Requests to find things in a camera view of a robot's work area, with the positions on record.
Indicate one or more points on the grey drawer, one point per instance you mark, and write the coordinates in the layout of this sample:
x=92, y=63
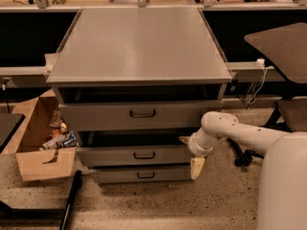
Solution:
x=141, y=174
x=137, y=115
x=139, y=147

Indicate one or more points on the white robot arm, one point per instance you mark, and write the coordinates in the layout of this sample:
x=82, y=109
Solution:
x=282, y=198

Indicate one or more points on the grey bottom drawer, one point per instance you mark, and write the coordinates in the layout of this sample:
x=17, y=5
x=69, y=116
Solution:
x=141, y=174

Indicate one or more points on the grey top drawer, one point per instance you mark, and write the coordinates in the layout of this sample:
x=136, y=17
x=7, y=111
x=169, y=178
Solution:
x=137, y=115

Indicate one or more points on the grey metal drawer cabinet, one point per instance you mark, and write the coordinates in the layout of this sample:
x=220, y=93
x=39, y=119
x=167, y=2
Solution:
x=132, y=55

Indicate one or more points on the open cardboard box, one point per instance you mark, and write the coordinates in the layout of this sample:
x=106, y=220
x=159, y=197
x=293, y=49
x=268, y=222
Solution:
x=34, y=164

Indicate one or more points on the trash items in box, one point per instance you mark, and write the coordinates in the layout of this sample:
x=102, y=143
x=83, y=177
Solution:
x=61, y=135

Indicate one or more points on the black office chair right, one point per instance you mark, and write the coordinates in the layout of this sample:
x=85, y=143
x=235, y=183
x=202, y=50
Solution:
x=286, y=48

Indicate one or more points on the long grey workbench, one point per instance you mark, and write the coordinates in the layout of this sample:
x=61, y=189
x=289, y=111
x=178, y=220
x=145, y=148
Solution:
x=44, y=14

